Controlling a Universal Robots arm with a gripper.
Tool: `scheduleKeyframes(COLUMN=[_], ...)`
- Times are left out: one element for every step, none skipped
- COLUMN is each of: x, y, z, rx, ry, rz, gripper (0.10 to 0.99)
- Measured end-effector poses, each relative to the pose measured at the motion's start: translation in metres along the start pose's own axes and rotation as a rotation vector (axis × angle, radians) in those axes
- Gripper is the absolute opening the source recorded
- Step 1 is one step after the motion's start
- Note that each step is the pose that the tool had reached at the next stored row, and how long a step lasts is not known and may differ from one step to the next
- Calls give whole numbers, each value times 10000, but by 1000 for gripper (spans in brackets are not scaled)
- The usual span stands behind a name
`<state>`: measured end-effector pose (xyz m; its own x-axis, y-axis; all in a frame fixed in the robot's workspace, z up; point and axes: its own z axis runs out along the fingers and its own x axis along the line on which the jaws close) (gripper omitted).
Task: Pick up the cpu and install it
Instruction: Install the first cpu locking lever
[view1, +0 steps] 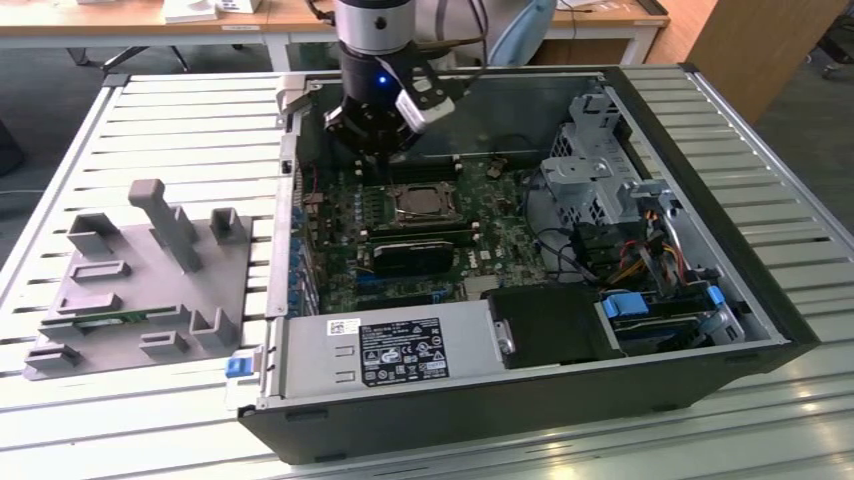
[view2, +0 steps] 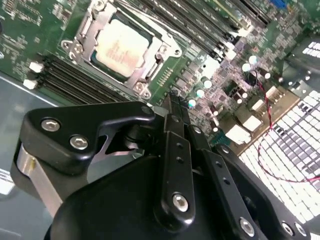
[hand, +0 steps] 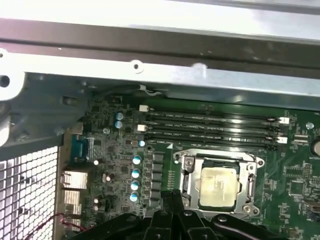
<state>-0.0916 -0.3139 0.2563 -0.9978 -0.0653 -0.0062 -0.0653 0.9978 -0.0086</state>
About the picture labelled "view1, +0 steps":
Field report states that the silver metal drive cage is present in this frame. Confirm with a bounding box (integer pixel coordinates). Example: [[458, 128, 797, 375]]
[[539, 92, 675, 226]]

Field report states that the grey parts rack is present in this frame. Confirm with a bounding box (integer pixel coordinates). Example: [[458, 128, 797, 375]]
[[21, 178, 259, 384]]

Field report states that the black plastic shroud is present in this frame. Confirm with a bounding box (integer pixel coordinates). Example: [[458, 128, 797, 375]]
[[486, 285, 626, 371]]

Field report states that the metal socket cover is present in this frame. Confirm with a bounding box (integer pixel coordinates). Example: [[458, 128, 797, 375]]
[[391, 182, 468, 225]]

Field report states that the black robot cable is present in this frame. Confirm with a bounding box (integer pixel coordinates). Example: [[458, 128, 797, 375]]
[[463, 0, 492, 94]]

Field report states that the grey power supply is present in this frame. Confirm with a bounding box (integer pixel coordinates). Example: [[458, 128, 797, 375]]
[[256, 304, 510, 411]]

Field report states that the small silver heatsink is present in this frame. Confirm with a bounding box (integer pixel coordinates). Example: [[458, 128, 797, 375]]
[[462, 276, 500, 302]]

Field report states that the green RAM stick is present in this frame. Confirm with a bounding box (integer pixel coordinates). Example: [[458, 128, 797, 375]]
[[364, 225, 472, 246], [72, 310, 159, 331]]

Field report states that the black wheeled chair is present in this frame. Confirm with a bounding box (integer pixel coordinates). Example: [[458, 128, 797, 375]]
[[817, 29, 854, 81]]

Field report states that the wooden desk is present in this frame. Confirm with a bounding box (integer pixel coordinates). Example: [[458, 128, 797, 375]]
[[0, 0, 673, 66]]

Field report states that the wooden cabinet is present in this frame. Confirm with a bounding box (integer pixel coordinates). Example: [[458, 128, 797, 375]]
[[645, 0, 850, 124]]

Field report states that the blue disk carrier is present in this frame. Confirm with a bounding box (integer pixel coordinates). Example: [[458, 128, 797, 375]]
[[598, 291, 653, 321]]

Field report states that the silver CPU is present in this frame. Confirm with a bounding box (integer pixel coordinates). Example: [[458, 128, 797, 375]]
[[399, 184, 455, 214]]

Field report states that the green motherboard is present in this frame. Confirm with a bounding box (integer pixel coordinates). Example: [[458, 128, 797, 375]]
[[292, 162, 535, 316]]

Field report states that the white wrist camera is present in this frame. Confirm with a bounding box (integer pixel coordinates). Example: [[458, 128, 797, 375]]
[[392, 87, 459, 135]]

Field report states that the blue expansion slot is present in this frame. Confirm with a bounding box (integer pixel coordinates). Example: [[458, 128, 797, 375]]
[[355, 269, 392, 294]]

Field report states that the blue case latch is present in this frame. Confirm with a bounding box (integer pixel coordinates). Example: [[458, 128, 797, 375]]
[[224, 355, 260, 380]]

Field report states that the thin metal locking lever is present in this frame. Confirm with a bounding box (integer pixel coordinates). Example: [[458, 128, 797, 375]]
[[398, 209, 468, 222]]

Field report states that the black PC case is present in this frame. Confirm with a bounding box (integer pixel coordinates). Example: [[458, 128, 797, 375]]
[[238, 63, 823, 466]]

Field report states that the white paper box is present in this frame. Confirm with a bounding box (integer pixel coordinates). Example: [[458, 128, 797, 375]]
[[164, 0, 222, 24]]

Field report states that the black graphics card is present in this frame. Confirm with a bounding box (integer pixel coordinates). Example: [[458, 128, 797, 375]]
[[367, 239, 456, 280]]

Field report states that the coloured power wire bundle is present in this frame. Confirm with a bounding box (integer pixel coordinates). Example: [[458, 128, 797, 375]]
[[617, 237, 693, 291]]

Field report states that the CPU socket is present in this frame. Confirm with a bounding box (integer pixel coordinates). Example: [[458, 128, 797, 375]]
[[391, 182, 470, 226]]

